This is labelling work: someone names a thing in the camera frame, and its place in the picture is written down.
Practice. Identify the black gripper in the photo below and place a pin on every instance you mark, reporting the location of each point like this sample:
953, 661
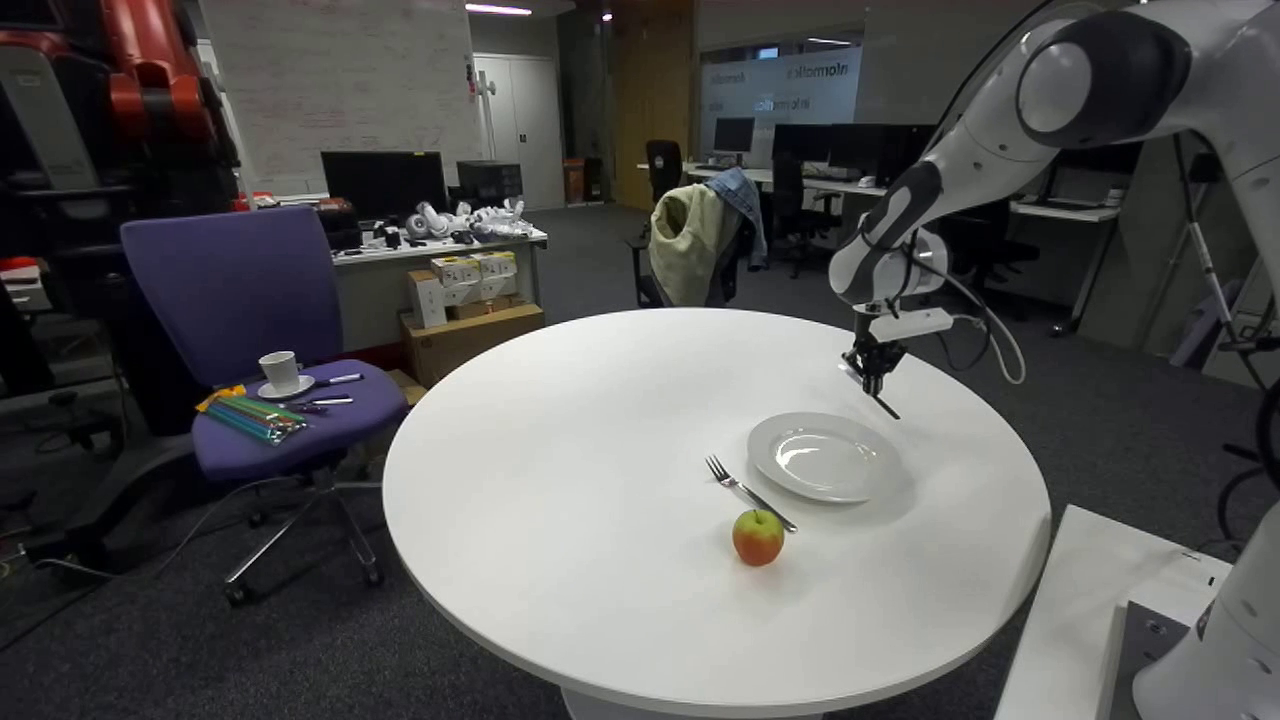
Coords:
872, 348

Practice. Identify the silver knife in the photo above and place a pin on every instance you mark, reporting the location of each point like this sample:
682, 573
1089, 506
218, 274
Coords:
884, 400

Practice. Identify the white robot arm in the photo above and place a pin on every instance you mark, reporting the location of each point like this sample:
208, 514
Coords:
1202, 104

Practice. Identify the white round plate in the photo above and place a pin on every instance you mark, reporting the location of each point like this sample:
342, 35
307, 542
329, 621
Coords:
825, 459

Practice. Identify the grey metal plate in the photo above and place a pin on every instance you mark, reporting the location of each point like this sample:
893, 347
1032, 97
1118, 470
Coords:
1133, 653

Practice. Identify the silver fork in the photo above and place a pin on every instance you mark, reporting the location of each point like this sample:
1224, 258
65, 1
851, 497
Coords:
740, 490

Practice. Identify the red green apple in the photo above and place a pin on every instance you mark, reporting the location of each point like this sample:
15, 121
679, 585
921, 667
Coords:
758, 542

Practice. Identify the blue jacket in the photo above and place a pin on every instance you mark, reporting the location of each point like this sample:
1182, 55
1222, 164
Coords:
744, 213

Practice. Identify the cream jacket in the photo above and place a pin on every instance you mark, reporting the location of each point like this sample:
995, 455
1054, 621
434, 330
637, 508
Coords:
685, 246

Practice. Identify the black office chair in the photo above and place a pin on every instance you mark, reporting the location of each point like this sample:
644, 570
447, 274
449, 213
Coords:
660, 163

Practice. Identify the white side table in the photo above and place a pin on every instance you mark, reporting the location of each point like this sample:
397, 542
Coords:
1082, 613

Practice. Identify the small white carton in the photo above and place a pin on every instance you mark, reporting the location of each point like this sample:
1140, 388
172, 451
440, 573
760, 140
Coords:
459, 285
425, 300
497, 278

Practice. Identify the brown cardboard box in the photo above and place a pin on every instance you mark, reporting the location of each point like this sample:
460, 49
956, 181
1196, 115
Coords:
474, 340

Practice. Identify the small black monitor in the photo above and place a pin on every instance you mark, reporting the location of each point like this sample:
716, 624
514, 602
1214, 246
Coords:
491, 181

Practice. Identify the white clutter pile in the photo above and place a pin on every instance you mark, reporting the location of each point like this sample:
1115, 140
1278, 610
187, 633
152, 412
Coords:
460, 227

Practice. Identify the white office desk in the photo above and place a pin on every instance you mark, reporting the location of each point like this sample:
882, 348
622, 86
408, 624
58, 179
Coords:
373, 285

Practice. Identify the large black monitor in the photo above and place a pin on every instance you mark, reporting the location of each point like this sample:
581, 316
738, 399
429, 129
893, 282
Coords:
382, 186

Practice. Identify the small white item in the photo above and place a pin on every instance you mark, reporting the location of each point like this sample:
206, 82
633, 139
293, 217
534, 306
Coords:
335, 400
342, 379

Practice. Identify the black box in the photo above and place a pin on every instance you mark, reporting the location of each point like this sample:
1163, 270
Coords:
342, 227

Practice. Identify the white saucer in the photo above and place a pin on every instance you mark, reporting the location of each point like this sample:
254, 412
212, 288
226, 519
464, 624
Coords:
300, 388

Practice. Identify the white cup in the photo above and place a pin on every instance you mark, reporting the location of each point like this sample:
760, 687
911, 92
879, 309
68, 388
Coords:
279, 370

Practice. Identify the colourful pen bundle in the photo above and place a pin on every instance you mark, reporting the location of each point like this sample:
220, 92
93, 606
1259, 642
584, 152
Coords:
254, 416

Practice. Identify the purple office chair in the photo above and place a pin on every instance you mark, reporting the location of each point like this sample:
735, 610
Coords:
243, 295

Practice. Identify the red industrial robot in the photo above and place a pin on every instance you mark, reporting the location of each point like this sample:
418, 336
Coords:
145, 82

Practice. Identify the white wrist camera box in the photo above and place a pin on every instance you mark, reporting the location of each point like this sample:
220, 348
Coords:
917, 322

